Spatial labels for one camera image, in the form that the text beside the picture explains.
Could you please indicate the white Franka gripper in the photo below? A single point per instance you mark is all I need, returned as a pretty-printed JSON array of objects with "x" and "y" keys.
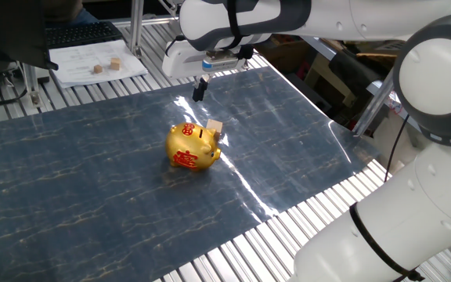
[{"x": 180, "y": 60}]

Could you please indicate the small wooden cube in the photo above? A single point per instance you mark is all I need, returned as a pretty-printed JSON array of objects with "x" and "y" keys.
[
  {"x": 115, "y": 63},
  {"x": 214, "y": 125}
]

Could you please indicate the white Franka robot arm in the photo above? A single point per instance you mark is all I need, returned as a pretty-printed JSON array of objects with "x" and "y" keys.
[{"x": 425, "y": 219}]

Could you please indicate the golden piggy bank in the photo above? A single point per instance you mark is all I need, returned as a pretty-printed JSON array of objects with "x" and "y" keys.
[{"x": 190, "y": 150}]

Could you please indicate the tiny wooden cube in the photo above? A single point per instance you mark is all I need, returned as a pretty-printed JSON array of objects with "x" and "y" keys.
[{"x": 98, "y": 69}]

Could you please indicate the white printed paper sheets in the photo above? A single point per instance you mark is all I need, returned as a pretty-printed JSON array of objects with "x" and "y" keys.
[{"x": 84, "y": 62}]

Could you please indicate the black computer keyboard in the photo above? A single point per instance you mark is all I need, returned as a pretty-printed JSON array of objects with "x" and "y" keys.
[{"x": 80, "y": 34}]

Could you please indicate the dark blue marble mat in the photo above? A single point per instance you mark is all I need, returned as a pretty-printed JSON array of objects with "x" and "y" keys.
[{"x": 92, "y": 188}]

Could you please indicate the person in blue jeans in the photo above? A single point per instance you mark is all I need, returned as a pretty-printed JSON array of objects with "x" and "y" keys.
[{"x": 73, "y": 13}]

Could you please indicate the black computer monitor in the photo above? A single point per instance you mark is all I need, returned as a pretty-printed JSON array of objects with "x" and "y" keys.
[{"x": 10, "y": 27}]

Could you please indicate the silver wrist camera blue ends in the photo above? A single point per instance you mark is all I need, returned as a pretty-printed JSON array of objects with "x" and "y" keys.
[{"x": 219, "y": 62}]

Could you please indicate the aluminium frame post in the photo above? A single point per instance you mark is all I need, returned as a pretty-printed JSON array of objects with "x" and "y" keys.
[
  {"x": 374, "y": 103},
  {"x": 136, "y": 27}
]

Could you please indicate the short aluminium bracket post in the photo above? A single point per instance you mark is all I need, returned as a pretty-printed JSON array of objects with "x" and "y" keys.
[{"x": 33, "y": 84}]

